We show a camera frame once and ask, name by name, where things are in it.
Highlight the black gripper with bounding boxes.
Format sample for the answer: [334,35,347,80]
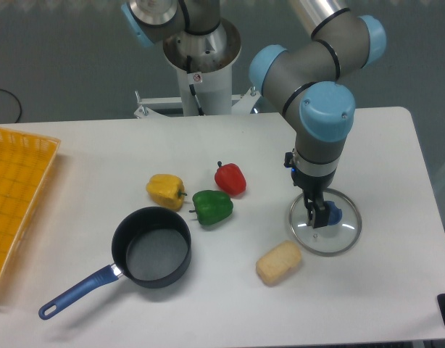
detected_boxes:
[284,151,338,228]

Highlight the beige bread loaf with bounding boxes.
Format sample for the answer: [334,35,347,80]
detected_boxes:
[256,241,302,286]

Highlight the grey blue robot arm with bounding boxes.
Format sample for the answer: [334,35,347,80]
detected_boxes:
[121,1,386,228]

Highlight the glass pot lid blue knob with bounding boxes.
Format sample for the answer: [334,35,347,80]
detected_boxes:
[288,188,362,257]

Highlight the red bell pepper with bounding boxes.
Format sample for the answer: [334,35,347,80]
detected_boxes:
[214,161,246,196]

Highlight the green bell pepper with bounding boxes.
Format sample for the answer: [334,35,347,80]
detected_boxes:
[190,190,233,226]

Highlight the yellow bell pepper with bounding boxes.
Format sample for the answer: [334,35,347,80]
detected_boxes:
[146,174,187,211]

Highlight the yellow plastic basket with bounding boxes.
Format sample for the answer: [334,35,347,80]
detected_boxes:
[0,127,61,282]

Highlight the black saucepan blue handle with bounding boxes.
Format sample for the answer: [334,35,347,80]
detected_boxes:
[38,207,192,320]

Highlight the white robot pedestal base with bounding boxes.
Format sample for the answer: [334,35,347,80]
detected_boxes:
[134,18,261,118]

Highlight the black cable on floor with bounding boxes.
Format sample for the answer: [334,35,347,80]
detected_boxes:
[0,88,22,123]

